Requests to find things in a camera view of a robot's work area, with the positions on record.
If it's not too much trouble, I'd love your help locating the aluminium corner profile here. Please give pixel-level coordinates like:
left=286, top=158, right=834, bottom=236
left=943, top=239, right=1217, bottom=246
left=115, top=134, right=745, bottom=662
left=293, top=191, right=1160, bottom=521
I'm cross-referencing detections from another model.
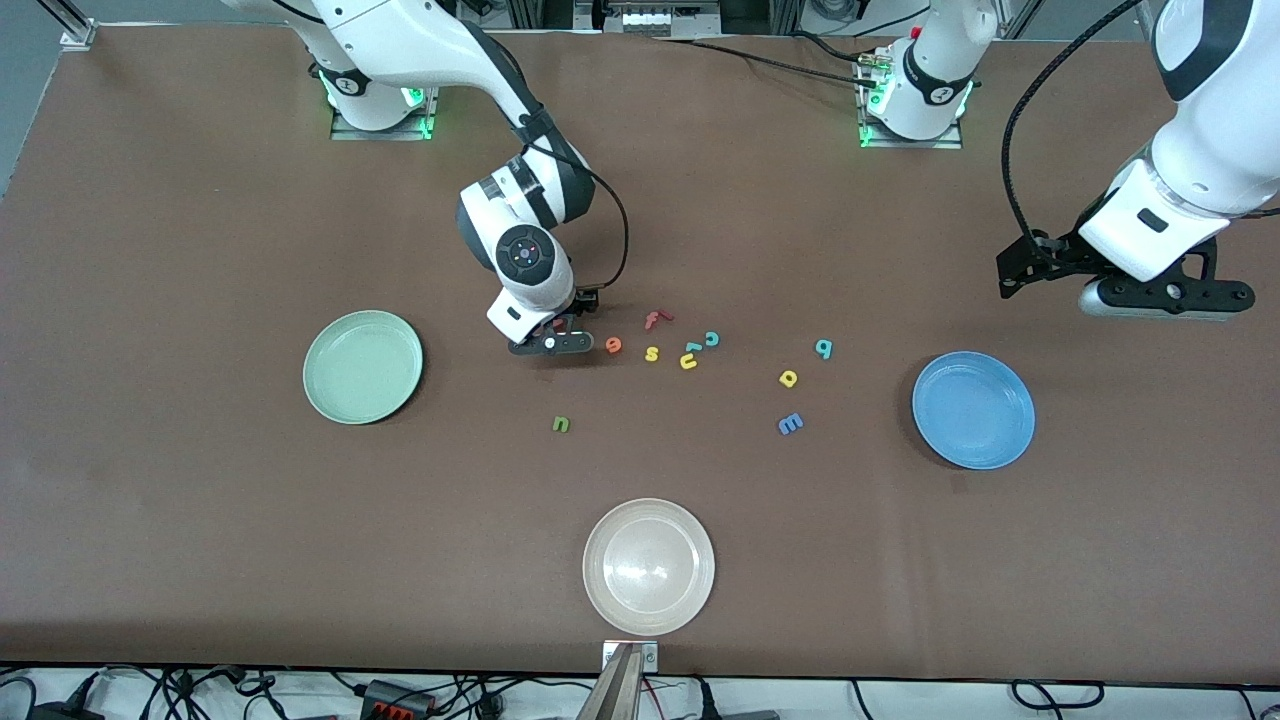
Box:
left=38, top=0, right=98, bottom=51

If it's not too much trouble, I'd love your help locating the silver electronics box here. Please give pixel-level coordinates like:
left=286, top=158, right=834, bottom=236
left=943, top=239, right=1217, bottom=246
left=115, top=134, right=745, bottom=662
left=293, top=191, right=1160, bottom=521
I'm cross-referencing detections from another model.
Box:
left=597, top=0, right=723, bottom=37

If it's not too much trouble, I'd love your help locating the aluminium camera pole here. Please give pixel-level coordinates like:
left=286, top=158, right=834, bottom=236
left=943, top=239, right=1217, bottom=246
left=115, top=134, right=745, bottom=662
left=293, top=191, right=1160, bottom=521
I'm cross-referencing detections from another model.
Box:
left=576, top=645, right=647, bottom=720

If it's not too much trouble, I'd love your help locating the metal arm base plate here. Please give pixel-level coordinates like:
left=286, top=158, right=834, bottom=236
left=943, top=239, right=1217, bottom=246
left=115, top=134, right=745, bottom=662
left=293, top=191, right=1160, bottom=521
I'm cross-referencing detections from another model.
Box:
left=857, top=45, right=966, bottom=151
left=330, top=85, right=443, bottom=142

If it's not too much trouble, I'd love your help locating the black red power strip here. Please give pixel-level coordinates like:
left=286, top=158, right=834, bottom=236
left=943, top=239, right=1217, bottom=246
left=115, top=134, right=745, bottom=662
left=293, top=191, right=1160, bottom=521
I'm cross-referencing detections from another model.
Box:
left=360, top=679, right=437, bottom=717

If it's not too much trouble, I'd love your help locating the dark equipment rack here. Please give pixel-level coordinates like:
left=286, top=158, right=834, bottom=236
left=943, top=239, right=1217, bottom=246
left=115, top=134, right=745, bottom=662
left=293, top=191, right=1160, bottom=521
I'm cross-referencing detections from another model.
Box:
left=505, top=0, right=806, bottom=37

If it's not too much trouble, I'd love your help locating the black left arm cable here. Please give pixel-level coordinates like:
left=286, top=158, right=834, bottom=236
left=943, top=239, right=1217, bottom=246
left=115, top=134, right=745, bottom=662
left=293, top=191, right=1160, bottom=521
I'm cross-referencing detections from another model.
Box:
left=1003, top=0, right=1146, bottom=256

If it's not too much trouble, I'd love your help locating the white plate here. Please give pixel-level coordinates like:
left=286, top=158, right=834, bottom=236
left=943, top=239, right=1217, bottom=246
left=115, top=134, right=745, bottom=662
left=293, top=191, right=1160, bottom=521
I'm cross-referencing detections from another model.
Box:
left=582, top=497, right=717, bottom=637

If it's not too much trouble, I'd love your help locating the black looped floor cable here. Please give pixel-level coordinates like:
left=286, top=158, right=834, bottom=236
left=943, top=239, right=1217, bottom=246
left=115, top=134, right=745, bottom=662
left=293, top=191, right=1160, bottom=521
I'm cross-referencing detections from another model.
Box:
left=1009, top=679, right=1107, bottom=713

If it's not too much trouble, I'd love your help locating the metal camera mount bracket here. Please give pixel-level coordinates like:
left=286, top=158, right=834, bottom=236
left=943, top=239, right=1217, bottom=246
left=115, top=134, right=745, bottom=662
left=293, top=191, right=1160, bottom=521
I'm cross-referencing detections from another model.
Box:
left=601, top=640, right=660, bottom=673

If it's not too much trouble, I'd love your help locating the blue plate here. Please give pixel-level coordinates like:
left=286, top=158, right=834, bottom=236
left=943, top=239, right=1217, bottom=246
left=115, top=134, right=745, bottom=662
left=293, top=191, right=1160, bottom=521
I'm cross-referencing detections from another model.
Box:
left=911, top=350, right=1037, bottom=471

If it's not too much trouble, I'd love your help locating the thick black table cable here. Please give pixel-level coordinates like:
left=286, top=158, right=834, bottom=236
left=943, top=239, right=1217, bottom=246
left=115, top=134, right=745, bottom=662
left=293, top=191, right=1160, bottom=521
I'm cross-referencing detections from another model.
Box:
left=648, top=36, right=881, bottom=91

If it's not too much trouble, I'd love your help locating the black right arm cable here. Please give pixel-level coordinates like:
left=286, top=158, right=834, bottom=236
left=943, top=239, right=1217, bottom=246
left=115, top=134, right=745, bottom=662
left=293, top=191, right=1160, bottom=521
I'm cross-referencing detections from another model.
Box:
left=515, top=110, right=631, bottom=301

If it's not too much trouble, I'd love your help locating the brown table cover sheet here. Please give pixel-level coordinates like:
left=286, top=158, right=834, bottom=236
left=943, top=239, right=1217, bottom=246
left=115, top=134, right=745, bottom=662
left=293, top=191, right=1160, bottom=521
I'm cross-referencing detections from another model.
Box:
left=0, top=22, right=1280, bottom=689

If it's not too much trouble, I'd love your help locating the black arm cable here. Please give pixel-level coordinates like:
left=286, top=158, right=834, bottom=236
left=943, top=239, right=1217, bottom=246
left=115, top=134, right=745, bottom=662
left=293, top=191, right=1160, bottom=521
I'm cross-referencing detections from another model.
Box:
left=1003, top=0, right=1146, bottom=256
left=515, top=110, right=631, bottom=301

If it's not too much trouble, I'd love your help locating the green plate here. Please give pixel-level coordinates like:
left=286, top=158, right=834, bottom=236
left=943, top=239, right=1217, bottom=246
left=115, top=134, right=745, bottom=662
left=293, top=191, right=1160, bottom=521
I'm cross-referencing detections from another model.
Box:
left=302, top=309, right=425, bottom=426

